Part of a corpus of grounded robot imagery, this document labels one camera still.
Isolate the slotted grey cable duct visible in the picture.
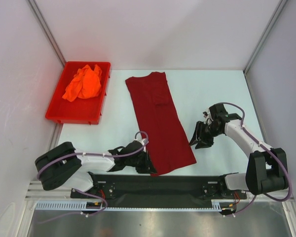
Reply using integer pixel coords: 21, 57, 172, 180
35, 200, 235, 212

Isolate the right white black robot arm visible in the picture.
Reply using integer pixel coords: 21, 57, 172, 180
189, 102, 292, 201

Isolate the orange t shirt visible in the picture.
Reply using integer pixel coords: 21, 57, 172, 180
62, 64, 102, 102

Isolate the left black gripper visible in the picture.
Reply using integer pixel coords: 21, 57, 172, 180
126, 150, 157, 174

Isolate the left corner aluminium post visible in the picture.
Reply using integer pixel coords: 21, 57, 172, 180
26, 0, 66, 67

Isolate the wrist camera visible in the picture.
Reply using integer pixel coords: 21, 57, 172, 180
134, 138, 149, 153
203, 103, 227, 124

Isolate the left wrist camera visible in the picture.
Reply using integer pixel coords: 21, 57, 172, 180
134, 138, 149, 153

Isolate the dark red t shirt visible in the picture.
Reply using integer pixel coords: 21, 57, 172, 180
125, 72, 196, 175

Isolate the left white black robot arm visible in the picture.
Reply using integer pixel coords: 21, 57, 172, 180
35, 139, 157, 198

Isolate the red plastic bin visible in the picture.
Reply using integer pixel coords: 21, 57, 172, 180
45, 61, 111, 125

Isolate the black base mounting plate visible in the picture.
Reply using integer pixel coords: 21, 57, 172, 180
71, 174, 247, 207

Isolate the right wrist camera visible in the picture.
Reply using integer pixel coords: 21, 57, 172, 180
203, 103, 227, 124

